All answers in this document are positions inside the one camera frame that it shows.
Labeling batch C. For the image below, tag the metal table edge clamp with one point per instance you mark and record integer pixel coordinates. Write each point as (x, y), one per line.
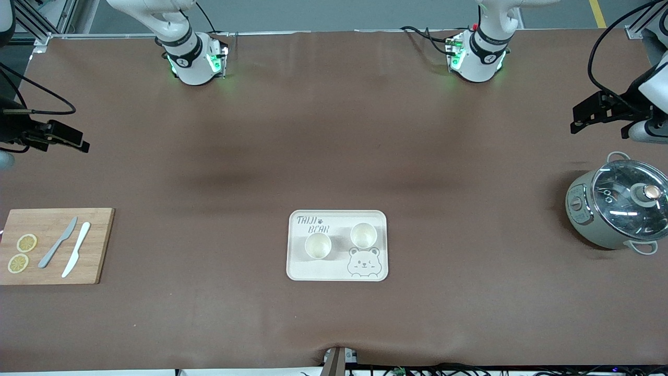
(336, 361)

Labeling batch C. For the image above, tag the lemon slice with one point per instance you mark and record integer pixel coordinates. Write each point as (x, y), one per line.
(26, 243)
(18, 263)

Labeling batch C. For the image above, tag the glass pot lid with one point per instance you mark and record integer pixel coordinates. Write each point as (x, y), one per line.
(621, 203)

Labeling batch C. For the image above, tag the cream tray with bear print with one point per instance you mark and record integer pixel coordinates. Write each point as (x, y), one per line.
(334, 269)

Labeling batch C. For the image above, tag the white plastic knife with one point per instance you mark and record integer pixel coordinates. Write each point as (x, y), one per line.
(77, 248)

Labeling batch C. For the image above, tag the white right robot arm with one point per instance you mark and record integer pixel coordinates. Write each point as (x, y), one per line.
(190, 62)

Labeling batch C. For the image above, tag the grey plastic knife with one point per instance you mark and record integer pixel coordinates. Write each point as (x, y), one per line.
(57, 244)

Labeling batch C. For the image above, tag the grey cooking pot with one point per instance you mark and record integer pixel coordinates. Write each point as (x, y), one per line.
(587, 219)

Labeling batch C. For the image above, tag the aluminium frame profile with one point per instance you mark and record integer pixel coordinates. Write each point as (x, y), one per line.
(36, 23)

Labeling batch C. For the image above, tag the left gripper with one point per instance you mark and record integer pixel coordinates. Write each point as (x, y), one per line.
(630, 104)

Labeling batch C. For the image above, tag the wooden cutting board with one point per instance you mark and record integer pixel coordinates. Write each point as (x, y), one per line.
(99, 245)

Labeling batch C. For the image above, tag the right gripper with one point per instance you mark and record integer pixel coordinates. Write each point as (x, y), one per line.
(14, 127)

